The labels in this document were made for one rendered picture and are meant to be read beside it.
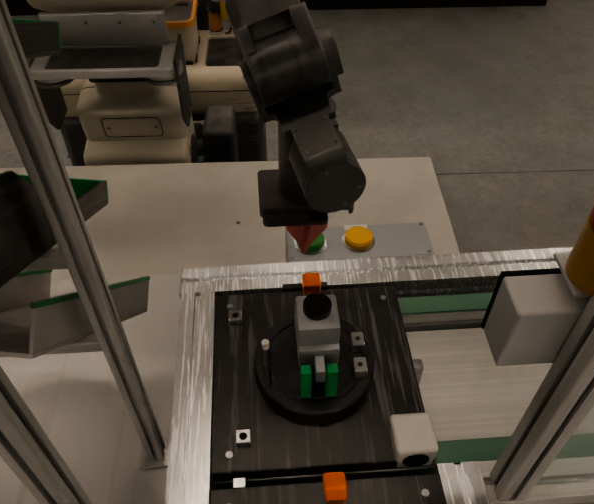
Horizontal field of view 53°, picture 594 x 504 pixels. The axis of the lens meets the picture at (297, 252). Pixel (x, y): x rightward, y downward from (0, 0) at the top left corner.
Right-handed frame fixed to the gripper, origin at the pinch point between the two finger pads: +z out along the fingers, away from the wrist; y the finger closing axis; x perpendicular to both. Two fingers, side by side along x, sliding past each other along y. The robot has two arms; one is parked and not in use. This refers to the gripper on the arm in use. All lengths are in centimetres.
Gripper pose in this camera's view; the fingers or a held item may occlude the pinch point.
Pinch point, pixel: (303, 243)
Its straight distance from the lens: 72.5
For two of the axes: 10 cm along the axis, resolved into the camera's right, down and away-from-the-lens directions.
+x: -0.8, -7.4, 6.7
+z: -0.1, 6.7, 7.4
